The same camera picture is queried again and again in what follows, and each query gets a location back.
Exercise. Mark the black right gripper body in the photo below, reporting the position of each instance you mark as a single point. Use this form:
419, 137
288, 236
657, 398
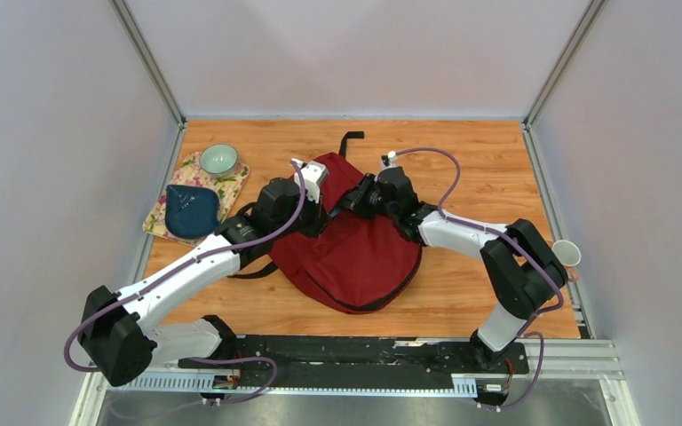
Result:
368, 201

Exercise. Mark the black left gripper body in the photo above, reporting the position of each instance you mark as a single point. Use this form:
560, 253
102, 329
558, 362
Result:
307, 222

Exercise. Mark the red backpack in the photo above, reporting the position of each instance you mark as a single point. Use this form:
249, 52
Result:
359, 263

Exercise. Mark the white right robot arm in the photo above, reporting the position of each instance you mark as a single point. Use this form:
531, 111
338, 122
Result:
523, 271

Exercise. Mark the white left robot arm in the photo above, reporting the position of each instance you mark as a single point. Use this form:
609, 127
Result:
122, 334

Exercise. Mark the floral tray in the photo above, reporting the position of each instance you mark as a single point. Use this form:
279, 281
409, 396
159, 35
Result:
191, 173

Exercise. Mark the light green ceramic bowl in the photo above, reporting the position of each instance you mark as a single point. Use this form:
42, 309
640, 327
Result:
219, 160

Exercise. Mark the dark blue leaf plate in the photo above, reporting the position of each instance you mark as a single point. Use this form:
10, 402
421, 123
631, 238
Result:
191, 212

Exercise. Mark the orange white mug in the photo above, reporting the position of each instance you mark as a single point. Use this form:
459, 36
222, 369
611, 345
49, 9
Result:
570, 257

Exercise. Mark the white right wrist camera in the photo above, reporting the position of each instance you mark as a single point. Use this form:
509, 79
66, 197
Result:
389, 160

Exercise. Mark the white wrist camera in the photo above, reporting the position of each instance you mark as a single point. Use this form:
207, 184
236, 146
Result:
311, 173
389, 160

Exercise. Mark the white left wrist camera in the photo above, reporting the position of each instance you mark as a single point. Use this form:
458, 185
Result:
311, 173

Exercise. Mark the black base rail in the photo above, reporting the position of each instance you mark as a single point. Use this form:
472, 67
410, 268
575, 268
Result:
356, 362

